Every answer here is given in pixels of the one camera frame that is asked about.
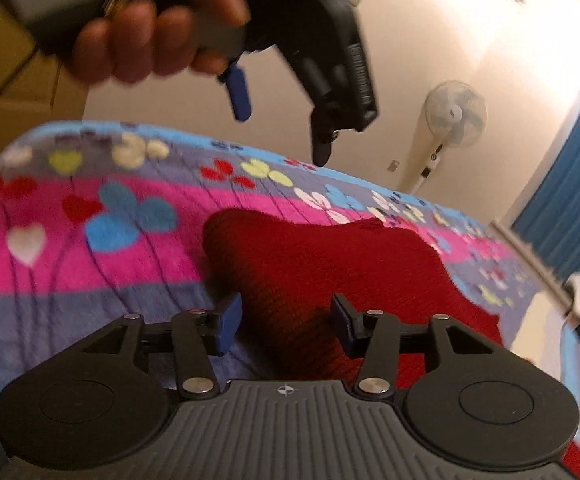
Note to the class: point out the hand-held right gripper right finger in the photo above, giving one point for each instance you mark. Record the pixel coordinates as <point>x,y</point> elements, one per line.
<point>344,325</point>

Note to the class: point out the white standing fan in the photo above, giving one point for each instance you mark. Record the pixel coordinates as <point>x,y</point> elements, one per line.
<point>453,110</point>

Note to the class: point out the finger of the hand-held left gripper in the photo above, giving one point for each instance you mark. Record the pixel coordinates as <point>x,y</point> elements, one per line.
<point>322,145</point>
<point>240,91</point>

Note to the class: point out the floral striped blanket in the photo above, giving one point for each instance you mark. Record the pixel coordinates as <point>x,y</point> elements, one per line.
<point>95,260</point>

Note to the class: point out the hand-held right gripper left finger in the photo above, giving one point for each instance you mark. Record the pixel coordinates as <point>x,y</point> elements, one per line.
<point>228,325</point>

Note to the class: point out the person's left hand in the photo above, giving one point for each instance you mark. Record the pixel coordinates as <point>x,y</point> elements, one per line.
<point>140,40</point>

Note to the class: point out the blue curtain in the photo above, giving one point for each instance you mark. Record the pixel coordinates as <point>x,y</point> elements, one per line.
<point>569,185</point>

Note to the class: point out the red knit sweater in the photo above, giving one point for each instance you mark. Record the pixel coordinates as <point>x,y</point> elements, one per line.
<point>320,270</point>

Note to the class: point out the wall socket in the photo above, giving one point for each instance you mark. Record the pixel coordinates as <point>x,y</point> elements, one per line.
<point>393,166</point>

